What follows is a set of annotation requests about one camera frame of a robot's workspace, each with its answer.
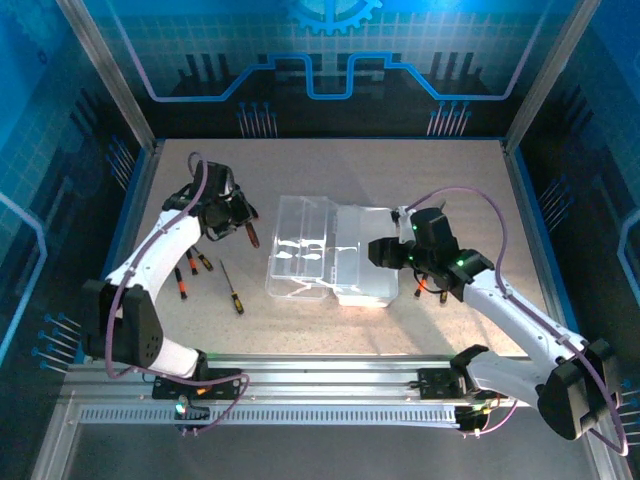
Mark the clear plastic tool box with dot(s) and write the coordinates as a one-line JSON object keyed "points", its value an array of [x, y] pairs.
{"points": [[350, 280]]}

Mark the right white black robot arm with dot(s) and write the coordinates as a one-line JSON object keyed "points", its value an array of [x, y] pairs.
{"points": [[520, 310]]}

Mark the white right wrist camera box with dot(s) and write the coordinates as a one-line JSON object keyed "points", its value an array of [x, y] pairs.
{"points": [[402, 220]]}

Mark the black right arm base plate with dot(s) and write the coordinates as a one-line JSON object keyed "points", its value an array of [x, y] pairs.
{"points": [[435, 384]]}

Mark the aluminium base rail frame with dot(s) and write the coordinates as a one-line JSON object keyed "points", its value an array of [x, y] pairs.
{"points": [[325, 380]]}

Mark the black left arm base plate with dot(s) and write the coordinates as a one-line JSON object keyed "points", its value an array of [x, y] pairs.
{"points": [[225, 385]]}

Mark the aluminium frame post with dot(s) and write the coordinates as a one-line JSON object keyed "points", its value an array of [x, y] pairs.
{"points": [[547, 75], [116, 75]]}

